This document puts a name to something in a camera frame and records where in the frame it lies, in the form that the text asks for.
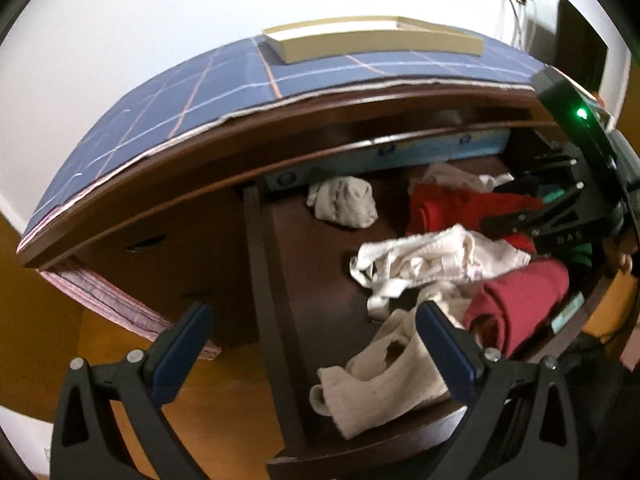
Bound white strappy underwear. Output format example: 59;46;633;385
348;225;532;321

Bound green and navy underwear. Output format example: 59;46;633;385
565;242;596;268

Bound blue checked tablecloth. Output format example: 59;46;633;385
17;35;551;256

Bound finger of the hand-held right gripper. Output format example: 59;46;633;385
520;155;580;195
479;182;586;240

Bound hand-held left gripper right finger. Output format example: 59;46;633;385
415;300;581;480

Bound red underwear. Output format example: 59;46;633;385
406;184;543;251

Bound beige ribbed sock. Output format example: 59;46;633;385
309;285;481;441

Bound person's right hand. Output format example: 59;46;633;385
607;247;640;276

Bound wooden drawer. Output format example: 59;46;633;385
235;120;616;466

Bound white cables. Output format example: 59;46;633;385
495;0;538;48

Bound beige box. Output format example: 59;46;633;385
262;16;485;66

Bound white cloth underwear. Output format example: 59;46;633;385
410;161;516;193

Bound dark brown door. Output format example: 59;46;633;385
527;0;611;116

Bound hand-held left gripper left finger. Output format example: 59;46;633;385
49;301;215;480

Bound pink quilted cloth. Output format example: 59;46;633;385
37;260;221;361

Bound teal label card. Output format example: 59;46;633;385
550;291;587;335

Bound dark red folded cloth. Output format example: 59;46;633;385
462;257;571;356

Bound dark wooden dresser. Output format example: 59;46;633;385
17;77;566;356

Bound grey sock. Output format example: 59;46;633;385
306;177;379;231

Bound blue drawer liner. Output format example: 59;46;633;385
265;127;511;193

